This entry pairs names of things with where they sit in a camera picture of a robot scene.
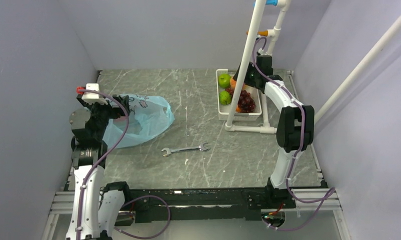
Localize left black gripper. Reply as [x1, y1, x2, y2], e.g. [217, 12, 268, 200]
[77, 94, 129, 141]

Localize orange red fake peach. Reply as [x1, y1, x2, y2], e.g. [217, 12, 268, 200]
[229, 77, 247, 90]

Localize dark fake fruit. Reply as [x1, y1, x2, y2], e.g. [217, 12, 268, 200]
[237, 90, 256, 113]

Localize green fake apple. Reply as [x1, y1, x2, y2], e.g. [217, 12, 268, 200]
[217, 73, 232, 89]

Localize light blue cartoon plastic bag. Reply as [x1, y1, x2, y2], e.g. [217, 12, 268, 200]
[103, 94, 175, 149]

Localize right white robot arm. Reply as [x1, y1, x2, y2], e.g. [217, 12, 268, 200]
[243, 54, 315, 208]

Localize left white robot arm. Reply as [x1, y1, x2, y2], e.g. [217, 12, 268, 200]
[65, 94, 133, 240]

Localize red fake grapes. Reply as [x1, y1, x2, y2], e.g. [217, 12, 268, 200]
[225, 87, 235, 97]

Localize green fake fruit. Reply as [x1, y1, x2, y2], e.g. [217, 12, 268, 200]
[218, 90, 232, 106]

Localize white perforated plastic basket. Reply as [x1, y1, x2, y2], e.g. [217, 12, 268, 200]
[215, 69, 263, 121]

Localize silver open-end wrench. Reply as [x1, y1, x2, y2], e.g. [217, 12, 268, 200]
[161, 142, 211, 157]

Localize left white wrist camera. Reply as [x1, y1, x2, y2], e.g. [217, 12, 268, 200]
[76, 83, 108, 106]

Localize white PVC pipe frame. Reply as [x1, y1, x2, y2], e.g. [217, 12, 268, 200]
[224, 0, 401, 135]

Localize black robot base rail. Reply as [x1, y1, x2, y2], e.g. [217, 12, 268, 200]
[120, 185, 296, 223]

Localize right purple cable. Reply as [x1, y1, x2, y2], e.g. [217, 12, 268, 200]
[251, 36, 337, 232]

